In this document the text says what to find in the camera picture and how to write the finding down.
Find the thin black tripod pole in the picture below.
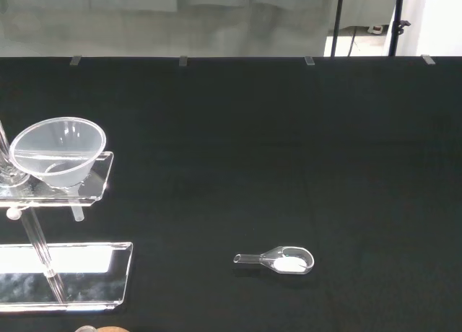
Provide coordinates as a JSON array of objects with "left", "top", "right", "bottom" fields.
[{"left": 331, "top": 0, "right": 345, "bottom": 57}]

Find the clear glass weighing funnel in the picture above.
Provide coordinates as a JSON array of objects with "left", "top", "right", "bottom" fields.
[{"left": 232, "top": 245, "right": 315, "bottom": 276}]

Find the thin black floor cable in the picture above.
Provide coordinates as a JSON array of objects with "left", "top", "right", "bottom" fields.
[{"left": 348, "top": 26, "right": 359, "bottom": 57}]

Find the black tripod pole with clamp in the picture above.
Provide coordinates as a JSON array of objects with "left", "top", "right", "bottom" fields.
[{"left": 388, "top": 0, "right": 412, "bottom": 57}]

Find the clear acrylic funnel stand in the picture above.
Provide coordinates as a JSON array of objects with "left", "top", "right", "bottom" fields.
[{"left": 0, "top": 121, "right": 134, "bottom": 313}]

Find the black bench cloth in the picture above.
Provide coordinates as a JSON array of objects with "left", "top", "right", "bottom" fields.
[{"left": 0, "top": 55, "right": 462, "bottom": 332}]

